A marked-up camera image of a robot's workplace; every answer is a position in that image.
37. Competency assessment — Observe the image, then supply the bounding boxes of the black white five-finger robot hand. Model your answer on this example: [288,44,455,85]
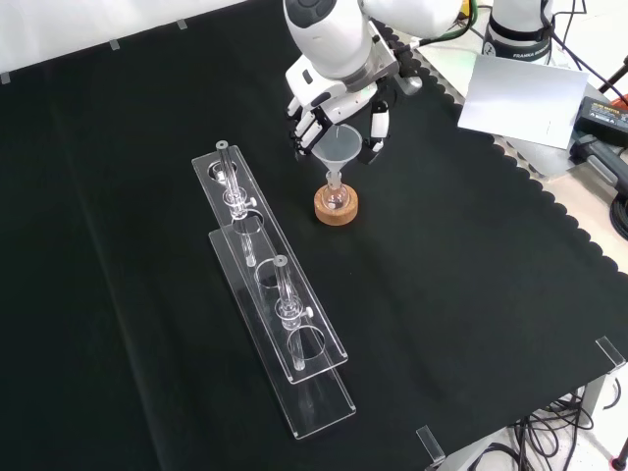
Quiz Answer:
[285,55,393,167]

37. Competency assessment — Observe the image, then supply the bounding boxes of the clear plastic funnel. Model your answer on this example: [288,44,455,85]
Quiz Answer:
[312,125,364,183]

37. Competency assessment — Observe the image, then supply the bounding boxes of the clear round-bottom glass flask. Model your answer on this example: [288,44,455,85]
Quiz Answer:
[322,171,350,213]

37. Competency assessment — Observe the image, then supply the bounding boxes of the clear acrylic funnel stand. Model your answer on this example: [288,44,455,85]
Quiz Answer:
[190,140,357,441]

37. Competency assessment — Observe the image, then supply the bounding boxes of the black bench cloth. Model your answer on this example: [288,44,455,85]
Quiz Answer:
[0,0,628,471]

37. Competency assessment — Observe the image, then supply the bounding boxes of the black power adapter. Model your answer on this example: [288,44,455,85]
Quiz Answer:
[573,95,628,149]

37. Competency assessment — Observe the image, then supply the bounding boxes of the black grey clamp tool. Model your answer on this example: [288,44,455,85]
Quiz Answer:
[569,132,628,198]

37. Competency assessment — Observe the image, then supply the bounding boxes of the clear acrylic cloth clip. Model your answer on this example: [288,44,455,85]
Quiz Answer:
[595,336,628,370]
[415,425,446,466]

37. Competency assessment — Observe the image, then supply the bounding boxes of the brown cork ring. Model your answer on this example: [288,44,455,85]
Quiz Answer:
[313,183,362,228]

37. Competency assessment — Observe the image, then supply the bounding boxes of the grey metal base plate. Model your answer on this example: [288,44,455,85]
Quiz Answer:
[411,28,494,102]

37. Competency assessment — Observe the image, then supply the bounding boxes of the black floor cable bundle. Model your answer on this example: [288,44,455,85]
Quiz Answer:
[470,387,628,471]

